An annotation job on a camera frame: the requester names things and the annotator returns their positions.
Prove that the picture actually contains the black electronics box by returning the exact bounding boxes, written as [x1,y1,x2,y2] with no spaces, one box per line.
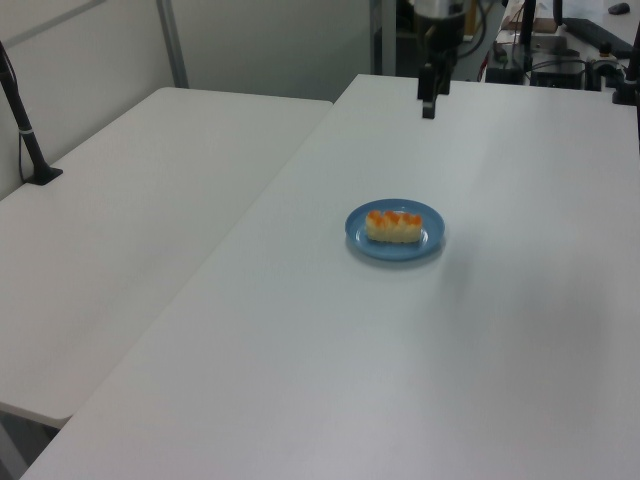
[530,59,587,90]

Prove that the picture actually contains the yellow bread with orange topping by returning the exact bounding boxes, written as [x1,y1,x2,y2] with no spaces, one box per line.
[365,209,424,245]

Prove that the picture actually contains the black keyboard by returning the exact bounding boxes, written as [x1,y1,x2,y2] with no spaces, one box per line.
[562,17,634,57]

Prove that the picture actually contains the black camera stand pole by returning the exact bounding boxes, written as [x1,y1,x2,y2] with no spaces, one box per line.
[0,40,65,187]

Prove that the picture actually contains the black thin pole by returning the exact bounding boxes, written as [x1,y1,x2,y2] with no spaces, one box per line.
[519,0,537,51]

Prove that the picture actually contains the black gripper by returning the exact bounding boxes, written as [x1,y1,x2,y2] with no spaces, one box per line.
[414,11,468,120]

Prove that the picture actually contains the grey metal partition post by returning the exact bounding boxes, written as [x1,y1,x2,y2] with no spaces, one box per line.
[155,0,190,90]

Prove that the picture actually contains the black clamp stand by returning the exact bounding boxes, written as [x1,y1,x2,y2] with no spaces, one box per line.
[610,34,640,107]

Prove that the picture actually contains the blue round plate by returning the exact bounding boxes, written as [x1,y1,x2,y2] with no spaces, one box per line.
[344,198,447,262]

